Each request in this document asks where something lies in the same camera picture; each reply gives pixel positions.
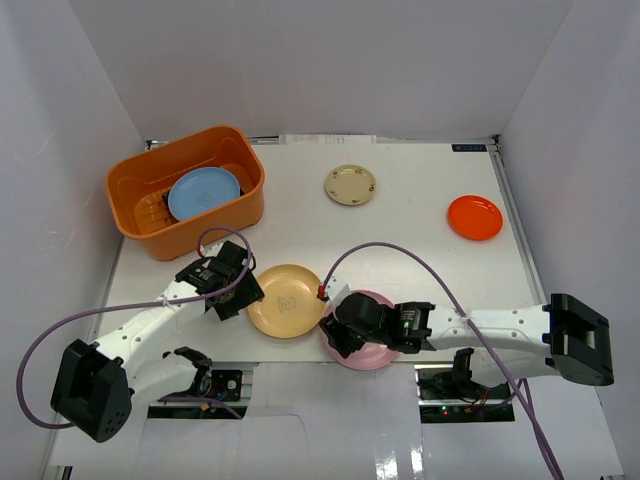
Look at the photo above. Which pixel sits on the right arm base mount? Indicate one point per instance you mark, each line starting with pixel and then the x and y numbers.
pixel 442 401

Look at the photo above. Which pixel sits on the black floral square plate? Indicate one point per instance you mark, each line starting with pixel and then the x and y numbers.
pixel 165 201

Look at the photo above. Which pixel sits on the white paper sheets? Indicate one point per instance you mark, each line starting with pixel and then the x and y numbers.
pixel 326 139

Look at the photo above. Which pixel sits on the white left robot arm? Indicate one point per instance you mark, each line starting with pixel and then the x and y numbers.
pixel 99 383

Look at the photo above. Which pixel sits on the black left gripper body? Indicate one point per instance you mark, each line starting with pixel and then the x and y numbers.
pixel 239 298

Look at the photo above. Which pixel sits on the light blue round plate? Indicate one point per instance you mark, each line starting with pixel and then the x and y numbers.
pixel 201 190

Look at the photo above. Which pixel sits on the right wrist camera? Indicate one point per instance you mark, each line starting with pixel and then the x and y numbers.
pixel 334 291

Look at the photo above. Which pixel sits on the orange round plate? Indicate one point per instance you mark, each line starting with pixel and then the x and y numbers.
pixel 475 218

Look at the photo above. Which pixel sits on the pink round plate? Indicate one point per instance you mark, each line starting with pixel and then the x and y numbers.
pixel 370 357

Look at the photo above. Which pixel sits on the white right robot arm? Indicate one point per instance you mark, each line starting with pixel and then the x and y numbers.
pixel 563 338

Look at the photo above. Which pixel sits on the blue table label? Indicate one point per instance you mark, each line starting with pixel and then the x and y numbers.
pixel 469 148

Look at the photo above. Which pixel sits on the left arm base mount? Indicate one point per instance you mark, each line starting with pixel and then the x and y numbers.
pixel 227 399

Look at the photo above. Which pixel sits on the beige floral round plate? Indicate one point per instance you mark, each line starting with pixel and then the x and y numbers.
pixel 350 185

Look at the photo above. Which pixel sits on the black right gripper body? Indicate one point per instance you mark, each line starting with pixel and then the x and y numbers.
pixel 383 339

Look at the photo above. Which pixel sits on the yellow round plate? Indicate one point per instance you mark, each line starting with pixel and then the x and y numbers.
pixel 290 307

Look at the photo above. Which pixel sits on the orange plastic bin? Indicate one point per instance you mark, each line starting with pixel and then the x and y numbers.
pixel 135 189

